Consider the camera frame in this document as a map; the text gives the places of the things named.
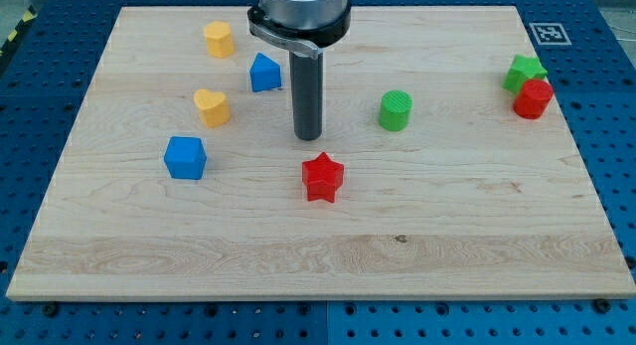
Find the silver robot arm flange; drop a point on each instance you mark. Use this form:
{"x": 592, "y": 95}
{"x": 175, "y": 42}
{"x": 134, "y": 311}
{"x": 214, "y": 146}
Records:
{"x": 304, "y": 28}

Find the red star block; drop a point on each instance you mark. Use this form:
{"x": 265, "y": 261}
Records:
{"x": 322, "y": 177}

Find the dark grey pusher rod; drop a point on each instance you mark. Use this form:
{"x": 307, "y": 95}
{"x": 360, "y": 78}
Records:
{"x": 306, "y": 79}

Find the green cylinder block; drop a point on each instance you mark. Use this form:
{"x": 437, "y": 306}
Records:
{"x": 395, "y": 110}

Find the blue triangle block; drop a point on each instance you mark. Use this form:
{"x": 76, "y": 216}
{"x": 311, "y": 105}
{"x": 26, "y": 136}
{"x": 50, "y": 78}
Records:
{"x": 265, "y": 73}

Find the yellow heart block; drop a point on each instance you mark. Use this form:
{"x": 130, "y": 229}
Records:
{"x": 213, "y": 107}

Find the light wooden board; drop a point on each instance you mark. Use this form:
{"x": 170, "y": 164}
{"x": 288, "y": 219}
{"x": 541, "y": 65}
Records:
{"x": 468, "y": 202}

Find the blue cube block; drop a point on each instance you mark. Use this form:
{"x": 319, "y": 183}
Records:
{"x": 185, "y": 157}

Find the yellow hexagon block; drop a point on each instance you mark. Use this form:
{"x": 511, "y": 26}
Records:
{"x": 219, "y": 39}

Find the green star block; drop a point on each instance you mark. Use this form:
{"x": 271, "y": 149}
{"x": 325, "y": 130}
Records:
{"x": 521, "y": 70}

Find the red cylinder block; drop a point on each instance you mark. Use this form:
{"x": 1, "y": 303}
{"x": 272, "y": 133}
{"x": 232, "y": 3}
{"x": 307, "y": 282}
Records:
{"x": 533, "y": 99}

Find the white fiducial marker tag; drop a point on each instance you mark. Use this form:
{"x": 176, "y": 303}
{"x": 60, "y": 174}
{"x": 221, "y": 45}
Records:
{"x": 550, "y": 34}

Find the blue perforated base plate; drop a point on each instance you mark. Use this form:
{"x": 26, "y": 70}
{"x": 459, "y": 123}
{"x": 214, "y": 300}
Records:
{"x": 54, "y": 57}

